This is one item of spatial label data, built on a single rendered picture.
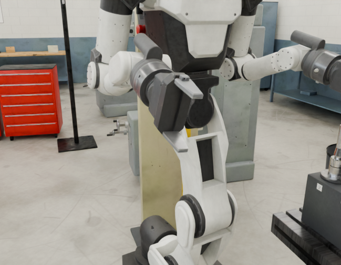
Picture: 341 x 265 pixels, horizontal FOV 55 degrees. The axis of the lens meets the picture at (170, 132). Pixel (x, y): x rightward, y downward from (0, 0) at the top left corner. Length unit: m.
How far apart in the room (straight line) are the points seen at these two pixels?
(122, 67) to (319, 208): 0.82
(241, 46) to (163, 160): 1.29
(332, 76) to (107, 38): 0.62
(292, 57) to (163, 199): 1.67
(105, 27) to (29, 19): 8.36
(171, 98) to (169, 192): 1.88
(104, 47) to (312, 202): 0.85
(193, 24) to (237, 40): 0.29
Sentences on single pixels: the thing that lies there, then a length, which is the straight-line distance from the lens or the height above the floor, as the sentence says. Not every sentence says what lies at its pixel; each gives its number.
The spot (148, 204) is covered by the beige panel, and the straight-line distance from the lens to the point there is 2.43.
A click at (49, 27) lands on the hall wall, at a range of 9.29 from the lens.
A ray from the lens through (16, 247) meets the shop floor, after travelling 2.86.
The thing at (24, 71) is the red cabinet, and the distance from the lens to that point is 4.84.
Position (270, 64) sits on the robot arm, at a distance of 1.12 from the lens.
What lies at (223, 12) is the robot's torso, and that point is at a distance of 1.00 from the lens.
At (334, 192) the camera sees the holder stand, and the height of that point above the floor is 1.10.
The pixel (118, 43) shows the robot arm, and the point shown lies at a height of 1.55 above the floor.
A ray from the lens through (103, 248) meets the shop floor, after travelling 2.66.
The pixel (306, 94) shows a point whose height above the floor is 0.25.
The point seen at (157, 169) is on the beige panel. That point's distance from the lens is 2.32.
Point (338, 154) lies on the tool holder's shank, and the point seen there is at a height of 1.20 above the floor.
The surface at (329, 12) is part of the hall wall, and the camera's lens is 7.23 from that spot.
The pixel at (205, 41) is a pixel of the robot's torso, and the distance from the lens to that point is 0.98.
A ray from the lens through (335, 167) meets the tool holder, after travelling 1.20.
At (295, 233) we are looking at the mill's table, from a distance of 1.25.
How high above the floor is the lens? 1.61
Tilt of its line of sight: 19 degrees down
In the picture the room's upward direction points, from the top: straight up
